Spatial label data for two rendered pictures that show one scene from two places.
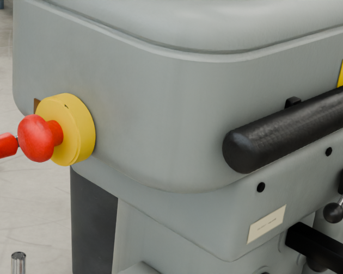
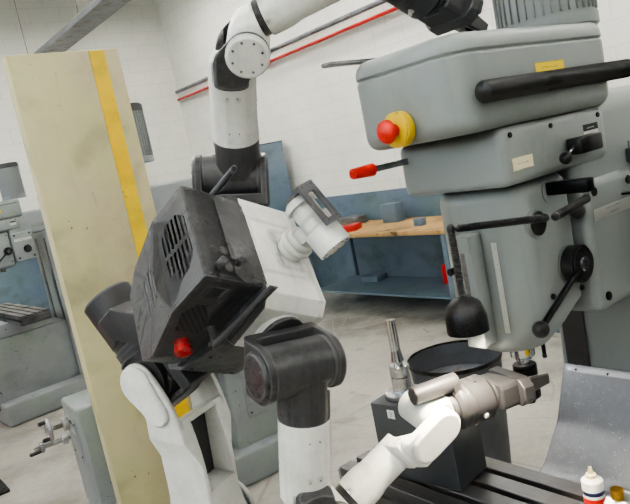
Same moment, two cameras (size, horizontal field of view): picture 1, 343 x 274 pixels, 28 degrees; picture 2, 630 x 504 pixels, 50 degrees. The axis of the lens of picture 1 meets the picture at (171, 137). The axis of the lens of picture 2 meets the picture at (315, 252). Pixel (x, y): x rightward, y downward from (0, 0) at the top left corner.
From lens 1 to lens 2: 0.68 m
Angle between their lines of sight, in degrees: 22
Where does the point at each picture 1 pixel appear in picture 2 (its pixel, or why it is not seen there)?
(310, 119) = (518, 78)
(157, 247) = (469, 217)
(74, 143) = (405, 128)
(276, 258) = (544, 206)
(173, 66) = (440, 64)
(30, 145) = (384, 132)
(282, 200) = (528, 150)
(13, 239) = not seen: hidden behind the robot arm
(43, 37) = (377, 94)
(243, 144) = (483, 86)
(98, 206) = not seen: hidden behind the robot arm
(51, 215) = not seen: hidden behind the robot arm
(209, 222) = (488, 165)
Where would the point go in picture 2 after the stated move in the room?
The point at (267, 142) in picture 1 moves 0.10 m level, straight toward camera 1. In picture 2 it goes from (495, 83) to (488, 81)
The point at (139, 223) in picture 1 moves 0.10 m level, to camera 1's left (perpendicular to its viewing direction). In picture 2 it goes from (456, 210) to (403, 219)
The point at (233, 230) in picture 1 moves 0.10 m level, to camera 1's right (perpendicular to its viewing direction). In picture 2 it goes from (502, 162) to (565, 150)
